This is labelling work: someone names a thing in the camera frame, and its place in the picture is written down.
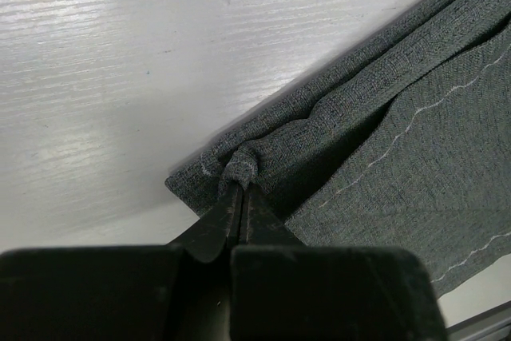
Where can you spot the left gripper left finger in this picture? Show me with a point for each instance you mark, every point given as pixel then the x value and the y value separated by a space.
pixel 107 293

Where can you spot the grey cloth napkin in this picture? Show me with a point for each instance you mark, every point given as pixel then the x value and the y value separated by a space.
pixel 405 141

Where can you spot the aluminium frame rail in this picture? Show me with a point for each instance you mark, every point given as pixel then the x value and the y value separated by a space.
pixel 493 324

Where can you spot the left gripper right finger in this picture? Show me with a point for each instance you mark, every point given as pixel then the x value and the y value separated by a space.
pixel 284 290

